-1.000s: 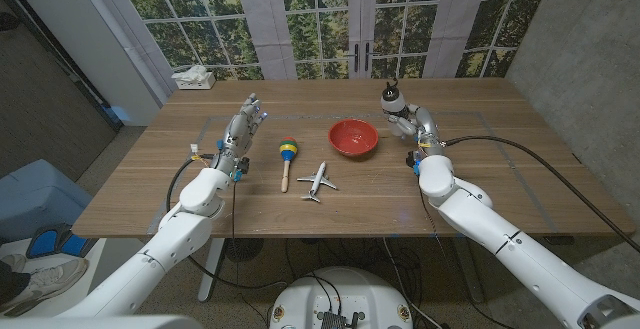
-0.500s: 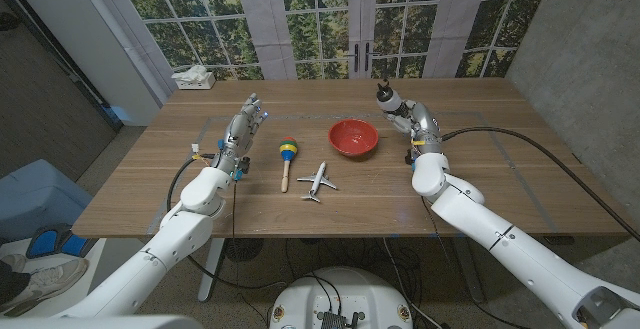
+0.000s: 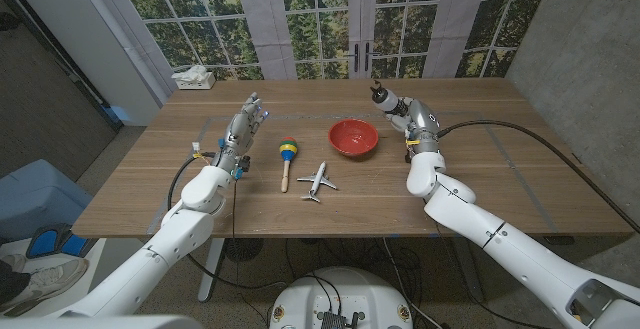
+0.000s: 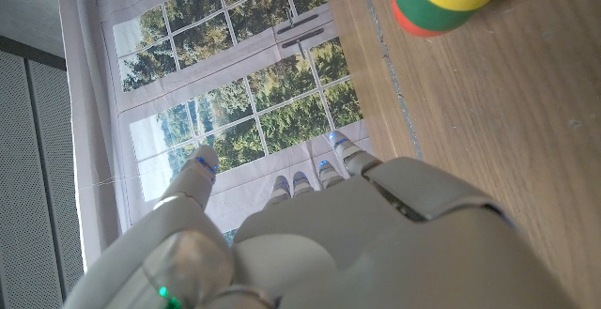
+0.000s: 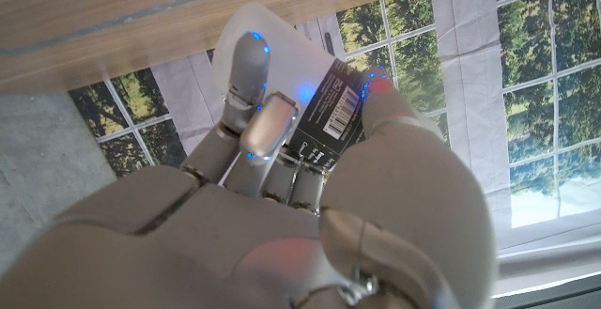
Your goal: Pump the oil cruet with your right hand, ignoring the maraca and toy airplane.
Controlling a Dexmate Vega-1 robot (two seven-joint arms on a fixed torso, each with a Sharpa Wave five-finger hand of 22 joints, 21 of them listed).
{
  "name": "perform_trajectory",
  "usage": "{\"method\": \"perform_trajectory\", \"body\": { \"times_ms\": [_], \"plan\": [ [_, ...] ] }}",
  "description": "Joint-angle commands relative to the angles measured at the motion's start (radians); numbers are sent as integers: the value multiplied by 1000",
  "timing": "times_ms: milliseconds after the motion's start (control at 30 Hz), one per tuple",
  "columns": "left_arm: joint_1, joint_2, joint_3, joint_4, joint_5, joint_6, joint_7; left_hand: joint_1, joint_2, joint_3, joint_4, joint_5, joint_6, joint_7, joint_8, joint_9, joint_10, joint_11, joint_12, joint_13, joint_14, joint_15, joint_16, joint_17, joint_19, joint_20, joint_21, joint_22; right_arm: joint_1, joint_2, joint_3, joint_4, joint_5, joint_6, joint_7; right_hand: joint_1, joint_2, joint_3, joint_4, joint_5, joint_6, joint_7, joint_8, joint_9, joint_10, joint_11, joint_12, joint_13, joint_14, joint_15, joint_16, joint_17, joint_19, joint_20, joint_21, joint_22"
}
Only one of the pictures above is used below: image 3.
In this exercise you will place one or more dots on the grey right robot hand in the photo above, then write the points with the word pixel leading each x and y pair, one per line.
pixel 422 124

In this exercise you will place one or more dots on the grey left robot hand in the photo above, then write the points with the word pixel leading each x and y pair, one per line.
pixel 241 131

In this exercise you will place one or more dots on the white oil cruet black pump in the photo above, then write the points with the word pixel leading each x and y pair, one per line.
pixel 386 99

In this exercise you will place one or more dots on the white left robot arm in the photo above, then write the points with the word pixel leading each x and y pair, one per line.
pixel 180 224

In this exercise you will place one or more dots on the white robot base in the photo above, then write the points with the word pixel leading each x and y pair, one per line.
pixel 340 294

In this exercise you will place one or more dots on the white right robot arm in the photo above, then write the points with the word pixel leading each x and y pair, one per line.
pixel 500 239

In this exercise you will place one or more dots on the colourful wooden maraca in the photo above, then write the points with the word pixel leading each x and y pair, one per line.
pixel 288 150

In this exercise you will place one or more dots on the white toy airplane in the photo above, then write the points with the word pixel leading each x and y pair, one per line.
pixel 317 181

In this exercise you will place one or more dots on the white tissue box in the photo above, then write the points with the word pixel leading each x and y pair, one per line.
pixel 195 81

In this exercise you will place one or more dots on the red bowl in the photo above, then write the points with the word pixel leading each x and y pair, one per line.
pixel 353 136

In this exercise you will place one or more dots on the printed window backdrop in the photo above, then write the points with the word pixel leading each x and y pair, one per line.
pixel 320 19

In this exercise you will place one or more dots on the white table leg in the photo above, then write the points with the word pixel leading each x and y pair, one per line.
pixel 210 269

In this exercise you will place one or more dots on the blue-grey upholstered seat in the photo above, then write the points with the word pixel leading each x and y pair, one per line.
pixel 35 194

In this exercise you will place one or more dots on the blue and black foot pedal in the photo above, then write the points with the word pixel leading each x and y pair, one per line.
pixel 50 241

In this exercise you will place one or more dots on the white sneaker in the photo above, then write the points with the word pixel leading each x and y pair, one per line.
pixel 50 279

